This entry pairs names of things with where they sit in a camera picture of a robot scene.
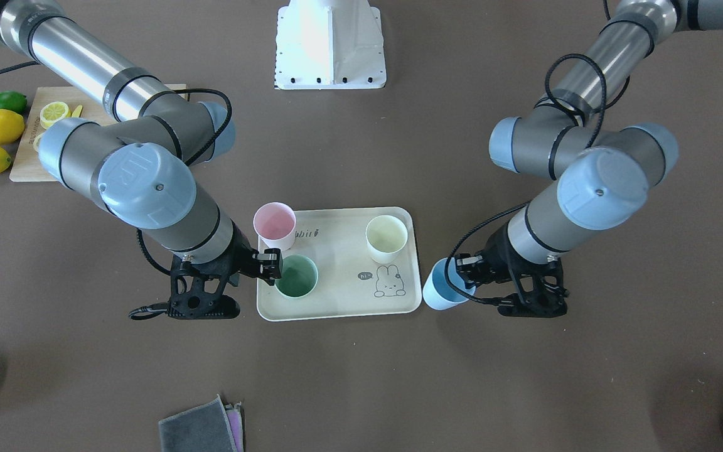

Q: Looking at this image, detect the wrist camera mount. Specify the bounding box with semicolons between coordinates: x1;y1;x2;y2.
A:
128;254;241;321
498;257;570;318

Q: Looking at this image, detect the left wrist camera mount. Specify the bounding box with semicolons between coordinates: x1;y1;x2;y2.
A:
498;257;570;318

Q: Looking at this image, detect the blue cup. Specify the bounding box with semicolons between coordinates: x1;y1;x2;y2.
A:
422;257;476;311

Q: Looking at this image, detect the grey folded cloth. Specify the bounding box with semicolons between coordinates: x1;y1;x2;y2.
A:
158;395;245;451

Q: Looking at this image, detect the green lime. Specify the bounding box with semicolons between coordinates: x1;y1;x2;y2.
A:
0;90;28;114

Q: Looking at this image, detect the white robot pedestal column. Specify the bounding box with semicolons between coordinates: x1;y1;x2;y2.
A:
274;1;387;90

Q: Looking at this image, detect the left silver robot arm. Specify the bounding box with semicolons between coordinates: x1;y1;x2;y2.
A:
448;1;723;287

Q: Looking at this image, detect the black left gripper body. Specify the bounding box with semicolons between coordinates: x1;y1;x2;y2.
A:
478;225;547;289

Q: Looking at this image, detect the lemon slice upper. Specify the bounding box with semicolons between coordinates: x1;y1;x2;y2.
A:
38;101;72;131

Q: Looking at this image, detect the wooden cutting board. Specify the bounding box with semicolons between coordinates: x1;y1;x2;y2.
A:
9;84;188;183

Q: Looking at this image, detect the green cup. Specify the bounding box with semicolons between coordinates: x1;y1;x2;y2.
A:
274;254;319;299

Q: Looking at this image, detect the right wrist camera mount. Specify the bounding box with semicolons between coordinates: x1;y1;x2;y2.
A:
128;254;241;321

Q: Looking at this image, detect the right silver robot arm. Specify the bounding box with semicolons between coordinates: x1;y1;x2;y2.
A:
0;1;281;284

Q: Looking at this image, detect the cream white cup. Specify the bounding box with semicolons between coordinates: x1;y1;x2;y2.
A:
365;215;409;264

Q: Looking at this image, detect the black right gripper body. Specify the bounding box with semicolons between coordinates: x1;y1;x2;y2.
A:
210;223;262;283

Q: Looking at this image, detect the beige rabbit tray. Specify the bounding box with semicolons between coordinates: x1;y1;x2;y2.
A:
256;207;422;321

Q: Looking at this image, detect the pink cup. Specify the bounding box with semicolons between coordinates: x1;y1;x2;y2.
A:
253;202;296;251

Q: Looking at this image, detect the lemon slice lower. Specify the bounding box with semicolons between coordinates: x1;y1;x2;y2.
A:
32;132;44;152

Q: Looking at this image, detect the yellow lemon near lime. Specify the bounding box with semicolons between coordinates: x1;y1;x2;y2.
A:
0;109;25;145

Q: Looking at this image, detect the lemon slice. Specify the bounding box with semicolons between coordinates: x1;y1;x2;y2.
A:
32;132;44;152
38;101;72;131

